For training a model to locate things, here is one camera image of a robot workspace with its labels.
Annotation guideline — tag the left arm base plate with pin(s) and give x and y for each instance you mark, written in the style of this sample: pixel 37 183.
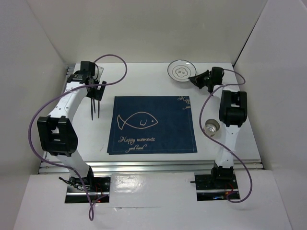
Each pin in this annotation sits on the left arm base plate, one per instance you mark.
pixel 98 191

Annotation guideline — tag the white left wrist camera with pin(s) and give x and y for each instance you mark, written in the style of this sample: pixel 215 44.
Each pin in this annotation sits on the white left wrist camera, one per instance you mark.
pixel 98 72

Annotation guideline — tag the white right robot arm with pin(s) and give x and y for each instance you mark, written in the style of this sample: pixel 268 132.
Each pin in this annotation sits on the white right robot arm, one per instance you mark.
pixel 233 113

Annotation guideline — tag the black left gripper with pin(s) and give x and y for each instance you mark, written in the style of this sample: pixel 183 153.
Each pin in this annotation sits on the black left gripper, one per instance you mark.
pixel 96 94

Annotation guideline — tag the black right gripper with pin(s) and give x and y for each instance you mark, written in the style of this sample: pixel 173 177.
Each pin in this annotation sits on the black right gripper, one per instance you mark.
pixel 196 79

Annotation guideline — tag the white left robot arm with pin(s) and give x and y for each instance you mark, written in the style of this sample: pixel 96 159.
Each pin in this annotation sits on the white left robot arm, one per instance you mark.
pixel 57 135

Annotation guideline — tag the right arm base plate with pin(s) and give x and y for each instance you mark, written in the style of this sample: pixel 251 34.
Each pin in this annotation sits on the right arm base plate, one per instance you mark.
pixel 206 190

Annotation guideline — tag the navy fish placemat cloth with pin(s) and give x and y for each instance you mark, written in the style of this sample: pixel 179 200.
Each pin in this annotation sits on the navy fish placemat cloth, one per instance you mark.
pixel 151 125

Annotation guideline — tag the white round plate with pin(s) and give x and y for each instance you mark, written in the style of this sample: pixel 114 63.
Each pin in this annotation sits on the white round plate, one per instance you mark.
pixel 181 70

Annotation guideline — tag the black spoon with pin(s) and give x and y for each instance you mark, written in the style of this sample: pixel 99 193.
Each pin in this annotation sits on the black spoon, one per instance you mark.
pixel 92 108

